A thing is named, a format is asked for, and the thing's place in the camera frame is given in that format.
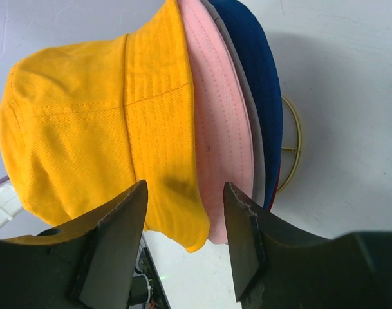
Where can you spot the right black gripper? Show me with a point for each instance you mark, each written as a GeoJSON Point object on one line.
{"type": "Point", "coordinates": [93, 261]}

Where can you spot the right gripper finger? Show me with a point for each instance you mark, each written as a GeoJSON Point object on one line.
{"type": "Point", "coordinates": [277, 265]}

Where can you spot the grey bucket hat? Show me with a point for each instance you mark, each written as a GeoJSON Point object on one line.
{"type": "Point", "coordinates": [258, 191]}

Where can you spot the yellow bucket hat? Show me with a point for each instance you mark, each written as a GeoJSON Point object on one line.
{"type": "Point", "coordinates": [80, 124]}

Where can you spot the pink bucket hat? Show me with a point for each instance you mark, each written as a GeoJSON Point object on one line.
{"type": "Point", "coordinates": [224, 150]}

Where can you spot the blue bucket hat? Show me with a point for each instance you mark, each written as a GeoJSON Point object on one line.
{"type": "Point", "coordinates": [258, 63]}

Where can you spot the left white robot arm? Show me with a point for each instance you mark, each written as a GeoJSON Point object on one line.
{"type": "Point", "coordinates": [10, 206]}

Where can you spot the gold wire hat stand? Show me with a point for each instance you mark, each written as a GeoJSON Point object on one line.
{"type": "Point", "coordinates": [292, 144]}

